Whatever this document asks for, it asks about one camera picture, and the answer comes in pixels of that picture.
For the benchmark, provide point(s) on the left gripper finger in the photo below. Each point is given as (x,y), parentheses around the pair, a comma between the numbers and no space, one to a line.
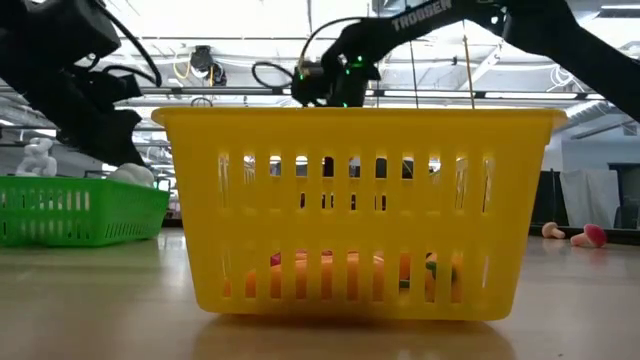
(100,137)

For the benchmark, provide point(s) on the white plush toy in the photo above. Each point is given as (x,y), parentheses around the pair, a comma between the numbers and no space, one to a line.
(132,174)

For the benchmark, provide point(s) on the red chili pepper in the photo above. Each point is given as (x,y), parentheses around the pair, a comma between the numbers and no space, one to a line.
(275,258)

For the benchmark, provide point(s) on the orange pepper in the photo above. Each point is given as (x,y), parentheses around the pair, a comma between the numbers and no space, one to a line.
(325,280)
(456,280)

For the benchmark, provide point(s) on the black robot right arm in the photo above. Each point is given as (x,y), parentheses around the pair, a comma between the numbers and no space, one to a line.
(550,30)

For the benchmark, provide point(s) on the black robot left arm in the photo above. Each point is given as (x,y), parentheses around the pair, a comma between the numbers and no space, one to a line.
(50,25)

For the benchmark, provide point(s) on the yellow plastic basket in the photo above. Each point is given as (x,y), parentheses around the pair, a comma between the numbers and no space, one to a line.
(360,135)

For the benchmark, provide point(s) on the white knobbly figure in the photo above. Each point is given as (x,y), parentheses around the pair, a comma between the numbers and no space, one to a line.
(36,157)

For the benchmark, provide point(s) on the green plastic basket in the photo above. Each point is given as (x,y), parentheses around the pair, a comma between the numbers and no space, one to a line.
(125,200)

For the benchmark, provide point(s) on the ceiling light strip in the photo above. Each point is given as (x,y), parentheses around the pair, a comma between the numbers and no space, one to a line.
(530,95)

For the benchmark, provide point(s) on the black standing panel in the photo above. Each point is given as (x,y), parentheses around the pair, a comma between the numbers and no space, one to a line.
(547,200)

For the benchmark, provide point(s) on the red cap mushroom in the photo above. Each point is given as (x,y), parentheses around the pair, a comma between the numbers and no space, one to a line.
(550,230)
(592,235)

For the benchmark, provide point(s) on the white hanging cloth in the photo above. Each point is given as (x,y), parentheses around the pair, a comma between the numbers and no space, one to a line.
(590,197)

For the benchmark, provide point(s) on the dark monitor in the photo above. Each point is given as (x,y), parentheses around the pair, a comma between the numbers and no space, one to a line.
(627,195)

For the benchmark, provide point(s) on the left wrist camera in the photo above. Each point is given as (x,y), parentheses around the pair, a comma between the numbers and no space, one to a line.
(120,85)

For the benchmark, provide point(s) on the black aluminium table frame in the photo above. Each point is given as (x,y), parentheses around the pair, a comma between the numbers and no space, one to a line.
(535,234)

